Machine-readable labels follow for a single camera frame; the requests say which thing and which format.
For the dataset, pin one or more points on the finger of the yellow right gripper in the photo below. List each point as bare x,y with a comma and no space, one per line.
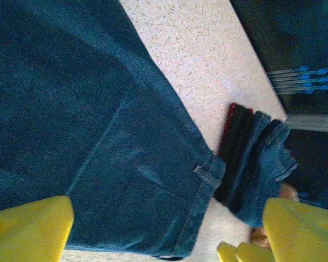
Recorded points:
252,253
228,253

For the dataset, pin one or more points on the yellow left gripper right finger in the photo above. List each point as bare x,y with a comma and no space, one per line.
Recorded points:
303,234

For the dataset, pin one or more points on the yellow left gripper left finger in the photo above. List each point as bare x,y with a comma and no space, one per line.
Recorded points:
24,234

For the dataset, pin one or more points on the dark blue jeans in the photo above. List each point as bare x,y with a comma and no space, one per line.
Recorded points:
265,169

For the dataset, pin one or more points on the black skirt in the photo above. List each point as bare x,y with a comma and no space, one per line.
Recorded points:
235,152

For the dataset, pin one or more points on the blue denim jeans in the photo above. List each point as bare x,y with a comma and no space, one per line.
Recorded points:
98,122

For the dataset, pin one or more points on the aluminium frame post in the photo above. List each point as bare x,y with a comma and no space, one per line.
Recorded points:
317,122

